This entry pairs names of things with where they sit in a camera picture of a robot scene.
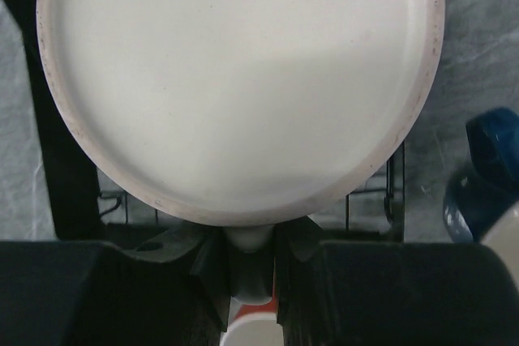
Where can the cream mug green interior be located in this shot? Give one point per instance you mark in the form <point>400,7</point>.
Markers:
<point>240,113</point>

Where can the dark blue mug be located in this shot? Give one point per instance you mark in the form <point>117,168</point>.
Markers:
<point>485,187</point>

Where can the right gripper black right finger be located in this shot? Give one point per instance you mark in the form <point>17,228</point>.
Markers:
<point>332,290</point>

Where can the black wire dish rack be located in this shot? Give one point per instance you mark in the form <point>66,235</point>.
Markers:
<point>79,209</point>

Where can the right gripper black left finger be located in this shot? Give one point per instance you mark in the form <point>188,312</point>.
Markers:
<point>173,290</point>

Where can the orange mug white interior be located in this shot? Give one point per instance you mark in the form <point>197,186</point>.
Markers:
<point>253,322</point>

